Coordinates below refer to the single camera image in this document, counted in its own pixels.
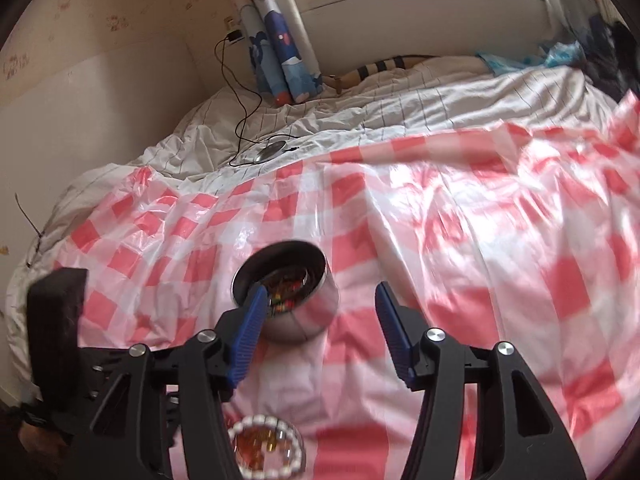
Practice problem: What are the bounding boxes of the red string bracelets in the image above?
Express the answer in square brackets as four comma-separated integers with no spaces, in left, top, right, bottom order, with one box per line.
[259,268,312,319]

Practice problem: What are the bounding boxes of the round metal tin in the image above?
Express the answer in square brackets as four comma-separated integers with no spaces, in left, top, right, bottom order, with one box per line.
[231,240,340,344]

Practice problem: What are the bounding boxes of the red white checkered plastic sheet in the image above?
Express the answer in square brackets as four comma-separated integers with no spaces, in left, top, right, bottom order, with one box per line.
[54,96,639,479]

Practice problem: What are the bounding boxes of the round grey device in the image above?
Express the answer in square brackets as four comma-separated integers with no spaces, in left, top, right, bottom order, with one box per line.
[254,140,286,164]

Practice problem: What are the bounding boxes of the white headboard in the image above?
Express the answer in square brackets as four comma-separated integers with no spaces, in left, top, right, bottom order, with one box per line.
[0,34,216,401]

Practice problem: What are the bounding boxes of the white striped duvet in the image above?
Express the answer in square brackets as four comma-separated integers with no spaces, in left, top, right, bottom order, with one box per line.
[4,56,617,382]

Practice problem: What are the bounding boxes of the blue cartoon curtain left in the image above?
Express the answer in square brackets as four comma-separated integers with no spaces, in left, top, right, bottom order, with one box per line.
[240,0,322,106]

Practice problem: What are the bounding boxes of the striped pillow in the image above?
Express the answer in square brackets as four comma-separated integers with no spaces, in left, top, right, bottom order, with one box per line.
[322,55,433,94]

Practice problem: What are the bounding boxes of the black jacket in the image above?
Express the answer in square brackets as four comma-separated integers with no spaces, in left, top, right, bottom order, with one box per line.
[584,18,639,102]

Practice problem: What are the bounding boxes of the blue plastic bag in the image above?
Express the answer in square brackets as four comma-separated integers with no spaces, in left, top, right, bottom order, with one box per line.
[476,41,586,76]

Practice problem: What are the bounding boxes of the black charger cable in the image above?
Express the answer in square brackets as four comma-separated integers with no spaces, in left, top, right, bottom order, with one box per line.
[214,29,302,168]

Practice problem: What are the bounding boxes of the wall socket with plug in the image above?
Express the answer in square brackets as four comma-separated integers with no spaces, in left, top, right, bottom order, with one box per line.
[224,16,245,44]

